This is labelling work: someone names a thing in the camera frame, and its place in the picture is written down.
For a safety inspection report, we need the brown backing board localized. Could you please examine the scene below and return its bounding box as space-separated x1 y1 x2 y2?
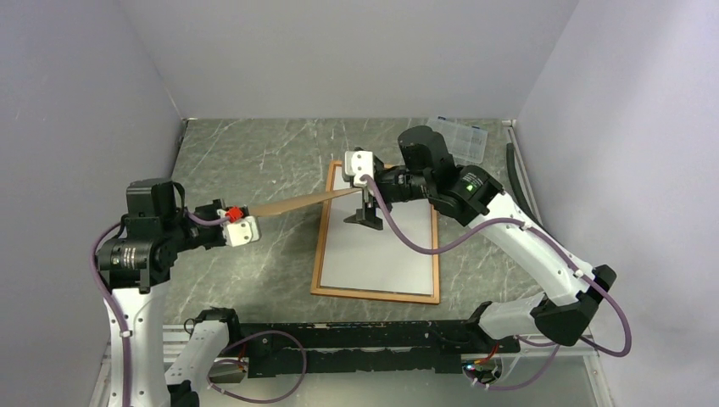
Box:
247 187 361 217

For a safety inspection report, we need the wooden picture frame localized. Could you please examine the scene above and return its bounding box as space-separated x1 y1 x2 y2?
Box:
310 160 442 305

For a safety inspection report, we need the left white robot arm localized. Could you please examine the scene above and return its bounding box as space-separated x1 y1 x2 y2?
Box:
90 178 243 406

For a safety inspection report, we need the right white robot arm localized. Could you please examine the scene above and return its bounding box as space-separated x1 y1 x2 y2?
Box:
343 125 616 352

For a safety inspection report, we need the clear plastic organizer box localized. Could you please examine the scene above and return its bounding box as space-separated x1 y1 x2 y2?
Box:
426 116 488 165

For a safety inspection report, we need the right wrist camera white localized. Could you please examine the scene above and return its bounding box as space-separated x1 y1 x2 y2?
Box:
342 150 375 188

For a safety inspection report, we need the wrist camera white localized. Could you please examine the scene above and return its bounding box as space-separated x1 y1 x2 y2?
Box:
342 150 375 188
217 206 261 248

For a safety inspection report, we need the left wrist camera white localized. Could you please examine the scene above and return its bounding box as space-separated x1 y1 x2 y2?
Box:
217 206 261 248

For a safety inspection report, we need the aluminium extrusion rail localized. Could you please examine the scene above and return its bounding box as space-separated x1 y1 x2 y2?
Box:
101 325 191 370

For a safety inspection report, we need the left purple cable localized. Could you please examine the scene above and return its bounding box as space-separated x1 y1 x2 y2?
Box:
91 209 308 407

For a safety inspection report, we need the purple cable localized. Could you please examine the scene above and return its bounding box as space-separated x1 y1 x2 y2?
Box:
359 175 633 393
91 209 308 407

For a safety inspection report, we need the dark green hose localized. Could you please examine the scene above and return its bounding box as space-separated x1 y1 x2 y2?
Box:
505 142 543 226

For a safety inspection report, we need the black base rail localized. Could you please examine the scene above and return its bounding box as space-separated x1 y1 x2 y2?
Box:
222 320 521 378

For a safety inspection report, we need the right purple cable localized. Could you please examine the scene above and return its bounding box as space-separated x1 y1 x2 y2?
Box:
359 175 633 393

